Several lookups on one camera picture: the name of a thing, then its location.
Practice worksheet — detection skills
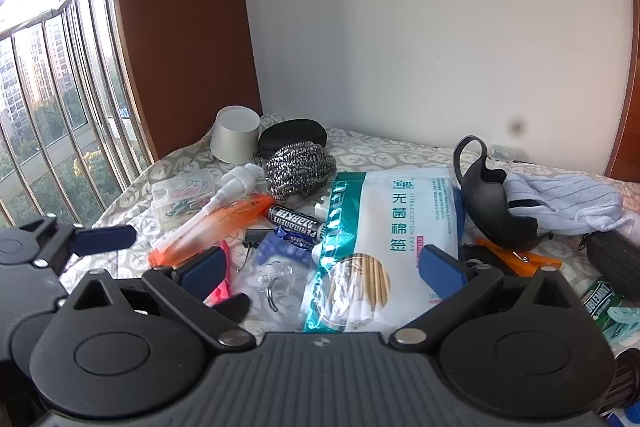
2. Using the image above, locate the blue foil wrapper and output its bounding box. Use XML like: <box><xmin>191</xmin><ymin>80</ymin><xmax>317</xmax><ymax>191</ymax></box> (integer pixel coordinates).
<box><xmin>257</xmin><ymin>227</ymin><xmax>315</xmax><ymax>265</ymax></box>

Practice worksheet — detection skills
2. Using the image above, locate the grey paper cup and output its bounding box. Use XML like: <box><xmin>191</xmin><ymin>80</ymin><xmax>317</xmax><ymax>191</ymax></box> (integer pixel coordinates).
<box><xmin>210</xmin><ymin>106</ymin><xmax>261</xmax><ymax>164</ymax></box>

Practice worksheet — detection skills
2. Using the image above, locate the clear paper clip box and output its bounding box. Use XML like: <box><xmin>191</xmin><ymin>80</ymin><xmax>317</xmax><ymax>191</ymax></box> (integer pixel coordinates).
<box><xmin>151</xmin><ymin>172</ymin><xmax>223</xmax><ymax>228</ymax></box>

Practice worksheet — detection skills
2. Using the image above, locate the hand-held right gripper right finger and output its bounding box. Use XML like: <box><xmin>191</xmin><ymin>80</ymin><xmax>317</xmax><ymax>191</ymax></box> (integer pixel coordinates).
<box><xmin>389</xmin><ymin>244</ymin><xmax>586</xmax><ymax>354</ymax></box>

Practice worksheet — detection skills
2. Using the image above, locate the black marker pen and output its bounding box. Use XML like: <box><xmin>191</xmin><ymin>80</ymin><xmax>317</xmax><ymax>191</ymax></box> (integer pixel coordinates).
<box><xmin>267</xmin><ymin>204</ymin><xmax>326</xmax><ymax>240</ymax></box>

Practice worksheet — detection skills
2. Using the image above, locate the black binder clip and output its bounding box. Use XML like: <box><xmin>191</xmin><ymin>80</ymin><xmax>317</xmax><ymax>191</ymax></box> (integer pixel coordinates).
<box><xmin>244</xmin><ymin>229</ymin><xmax>267</xmax><ymax>269</ymax></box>

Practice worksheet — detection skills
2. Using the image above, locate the brown wooden panel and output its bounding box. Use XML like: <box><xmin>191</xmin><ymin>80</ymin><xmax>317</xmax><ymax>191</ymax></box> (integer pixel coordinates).
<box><xmin>112</xmin><ymin>0</ymin><xmax>263</xmax><ymax>160</ymax></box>

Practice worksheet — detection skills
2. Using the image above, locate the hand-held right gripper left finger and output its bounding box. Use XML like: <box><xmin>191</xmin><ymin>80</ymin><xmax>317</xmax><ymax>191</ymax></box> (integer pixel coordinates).
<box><xmin>62</xmin><ymin>247</ymin><xmax>257</xmax><ymax>355</ymax></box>

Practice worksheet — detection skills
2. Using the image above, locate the cotton swab bag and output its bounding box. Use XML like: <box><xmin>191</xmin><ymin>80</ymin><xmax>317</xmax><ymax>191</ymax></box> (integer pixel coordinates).
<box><xmin>302</xmin><ymin>171</ymin><xmax>468</xmax><ymax>333</ymax></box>

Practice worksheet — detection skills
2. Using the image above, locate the orange clothespin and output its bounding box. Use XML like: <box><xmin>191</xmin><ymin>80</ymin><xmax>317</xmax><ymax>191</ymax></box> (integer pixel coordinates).
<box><xmin>475</xmin><ymin>237</ymin><xmax>563</xmax><ymax>276</ymax></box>

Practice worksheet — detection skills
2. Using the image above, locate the metal window railing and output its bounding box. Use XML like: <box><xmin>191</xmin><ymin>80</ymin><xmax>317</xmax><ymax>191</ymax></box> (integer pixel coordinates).
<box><xmin>0</xmin><ymin>0</ymin><xmax>156</xmax><ymax>228</ymax></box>

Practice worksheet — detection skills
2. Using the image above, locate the steel wool scrubber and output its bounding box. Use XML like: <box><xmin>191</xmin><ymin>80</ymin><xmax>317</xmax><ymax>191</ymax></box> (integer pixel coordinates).
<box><xmin>264</xmin><ymin>143</ymin><xmax>337</xmax><ymax>198</ymax></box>

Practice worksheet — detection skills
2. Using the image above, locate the black face mask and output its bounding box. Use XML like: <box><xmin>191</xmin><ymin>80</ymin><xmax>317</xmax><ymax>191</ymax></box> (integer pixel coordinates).
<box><xmin>452</xmin><ymin>136</ymin><xmax>547</xmax><ymax>253</ymax></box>

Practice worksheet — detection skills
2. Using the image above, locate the small clear plastic case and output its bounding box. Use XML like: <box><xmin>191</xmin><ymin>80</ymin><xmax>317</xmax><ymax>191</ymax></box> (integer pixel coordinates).
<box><xmin>489</xmin><ymin>144</ymin><xmax>519</xmax><ymax>164</ymax></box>

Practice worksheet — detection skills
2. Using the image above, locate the black zip case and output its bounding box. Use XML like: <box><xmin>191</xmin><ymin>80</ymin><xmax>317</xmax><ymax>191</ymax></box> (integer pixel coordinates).
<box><xmin>580</xmin><ymin>231</ymin><xmax>640</xmax><ymax>293</ymax></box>

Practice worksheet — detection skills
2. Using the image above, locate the brown wooden bed frame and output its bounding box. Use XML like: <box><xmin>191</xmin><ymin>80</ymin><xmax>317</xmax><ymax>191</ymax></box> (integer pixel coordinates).
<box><xmin>605</xmin><ymin>107</ymin><xmax>640</xmax><ymax>184</ymax></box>

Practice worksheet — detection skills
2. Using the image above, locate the white striped cloth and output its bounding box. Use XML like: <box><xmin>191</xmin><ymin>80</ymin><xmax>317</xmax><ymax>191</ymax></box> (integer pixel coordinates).
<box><xmin>502</xmin><ymin>172</ymin><xmax>626</xmax><ymax>238</ymax></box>

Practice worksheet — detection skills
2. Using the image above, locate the green gum packet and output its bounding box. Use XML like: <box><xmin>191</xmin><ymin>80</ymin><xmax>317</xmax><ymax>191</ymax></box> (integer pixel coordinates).
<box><xmin>580</xmin><ymin>277</ymin><xmax>626</xmax><ymax>323</ymax></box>

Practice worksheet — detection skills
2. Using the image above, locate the pink plastic clip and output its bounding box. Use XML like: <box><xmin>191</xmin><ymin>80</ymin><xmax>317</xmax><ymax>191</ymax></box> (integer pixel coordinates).
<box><xmin>202</xmin><ymin>239</ymin><xmax>234</xmax><ymax>308</ymax></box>

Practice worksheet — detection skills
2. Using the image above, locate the black oval case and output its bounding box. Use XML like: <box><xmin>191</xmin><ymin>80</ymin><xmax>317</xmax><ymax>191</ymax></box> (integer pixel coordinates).
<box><xmin>258</xmin><ymin>119</ymin><xmax>328</xmax><ymax>155</ymax></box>

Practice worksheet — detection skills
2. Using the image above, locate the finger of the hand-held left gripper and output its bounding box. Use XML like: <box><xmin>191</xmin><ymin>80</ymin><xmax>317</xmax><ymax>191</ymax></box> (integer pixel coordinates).
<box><xmin>215</xmin><ymin>294</ymin><xmax>251</xmax><ymax>320</ymax></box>
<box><xmin>17</xmin><ymin>214</ymin><xmax>138</xmax><ymax>275</ymax></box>

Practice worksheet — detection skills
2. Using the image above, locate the orange plastic packet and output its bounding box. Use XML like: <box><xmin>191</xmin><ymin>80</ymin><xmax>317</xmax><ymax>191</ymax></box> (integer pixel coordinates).
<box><xmin>149</xmin><ymin>193</ymin><xmax>276</xmax><ymax>268</ymax></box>

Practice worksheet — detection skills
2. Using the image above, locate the leaf print bedsheet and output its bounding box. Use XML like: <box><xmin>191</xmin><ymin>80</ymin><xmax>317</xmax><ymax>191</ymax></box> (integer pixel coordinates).
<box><xmin>60</xmin><ymin>127</ymin><xmax>640</xmax><ymax>358</ymax></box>

